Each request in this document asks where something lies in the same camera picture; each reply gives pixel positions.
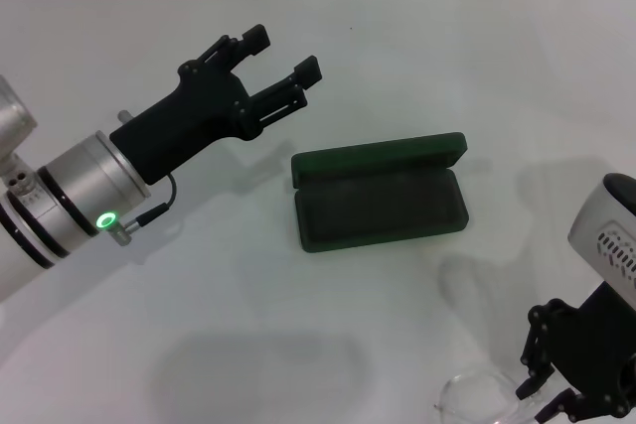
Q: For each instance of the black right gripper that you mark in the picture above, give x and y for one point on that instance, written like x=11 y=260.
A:
x=596 y=354

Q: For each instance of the green glasses case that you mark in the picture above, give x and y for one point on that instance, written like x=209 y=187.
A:
x=377 y=205

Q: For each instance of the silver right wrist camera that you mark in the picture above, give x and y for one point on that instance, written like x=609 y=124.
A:
x=606 y=225

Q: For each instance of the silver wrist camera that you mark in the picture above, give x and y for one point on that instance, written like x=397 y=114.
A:
x=12 y=116
x=606 y=225

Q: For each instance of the clear transparent glasses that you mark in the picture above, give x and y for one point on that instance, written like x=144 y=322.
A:
x=477 y=391

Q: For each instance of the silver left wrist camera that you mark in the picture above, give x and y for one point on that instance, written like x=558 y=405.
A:
x=12 y=116

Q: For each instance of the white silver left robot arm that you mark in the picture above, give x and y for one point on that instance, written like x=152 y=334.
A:
x=79 y=185

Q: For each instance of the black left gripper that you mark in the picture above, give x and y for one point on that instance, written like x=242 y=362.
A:
x=189 y=111

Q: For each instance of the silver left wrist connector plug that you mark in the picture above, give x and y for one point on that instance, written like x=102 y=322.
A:
x=121 y=234

